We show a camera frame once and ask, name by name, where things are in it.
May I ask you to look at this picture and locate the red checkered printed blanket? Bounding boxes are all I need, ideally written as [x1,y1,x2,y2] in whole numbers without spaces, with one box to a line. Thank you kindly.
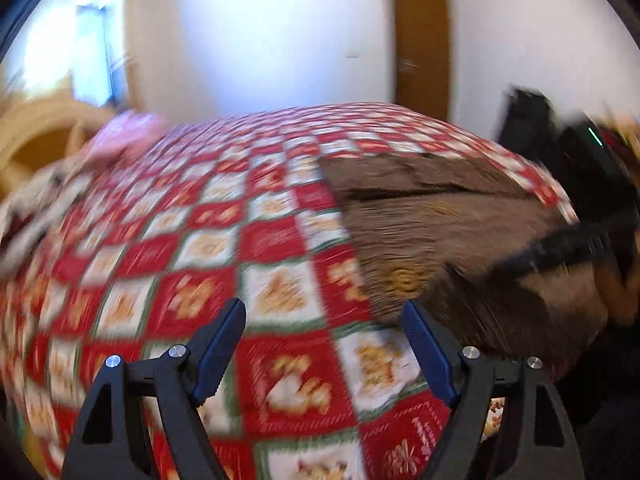
[0,102,581,480]

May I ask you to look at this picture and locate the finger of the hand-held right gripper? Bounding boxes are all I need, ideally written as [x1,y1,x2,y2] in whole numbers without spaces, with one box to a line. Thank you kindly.
[492,222,613,281]

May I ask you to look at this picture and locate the pink cloth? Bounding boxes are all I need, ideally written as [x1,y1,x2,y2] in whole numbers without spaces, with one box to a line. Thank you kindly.
[86,109,170,167]

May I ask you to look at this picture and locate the window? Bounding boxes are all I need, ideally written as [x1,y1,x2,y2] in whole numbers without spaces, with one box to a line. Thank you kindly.
[74,2,129,107]

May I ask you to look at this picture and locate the white patterned cloth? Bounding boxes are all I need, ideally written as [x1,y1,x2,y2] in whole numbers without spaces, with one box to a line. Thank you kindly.
[0,160,93,273]

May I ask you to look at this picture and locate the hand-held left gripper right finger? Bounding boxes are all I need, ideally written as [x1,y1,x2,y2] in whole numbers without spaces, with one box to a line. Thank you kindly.
[402,301,586,480]

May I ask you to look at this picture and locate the black folding chair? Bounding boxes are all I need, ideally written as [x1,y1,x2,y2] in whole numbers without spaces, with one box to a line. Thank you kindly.
[495,87,557,157]

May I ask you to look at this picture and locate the beige wooden headboard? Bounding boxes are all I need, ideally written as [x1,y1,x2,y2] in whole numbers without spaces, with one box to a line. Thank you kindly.
[0,100,108,187]

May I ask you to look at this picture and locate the brown knit sweater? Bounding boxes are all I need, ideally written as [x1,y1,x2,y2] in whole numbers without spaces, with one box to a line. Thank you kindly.
[318,152,608,376]

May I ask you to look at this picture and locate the brown wooden door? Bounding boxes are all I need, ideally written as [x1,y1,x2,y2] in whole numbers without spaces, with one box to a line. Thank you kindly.
[382,0,453,121]

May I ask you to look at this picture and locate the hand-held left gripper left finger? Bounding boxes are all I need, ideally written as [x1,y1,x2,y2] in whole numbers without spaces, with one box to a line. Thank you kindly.
[60,297,247,480]

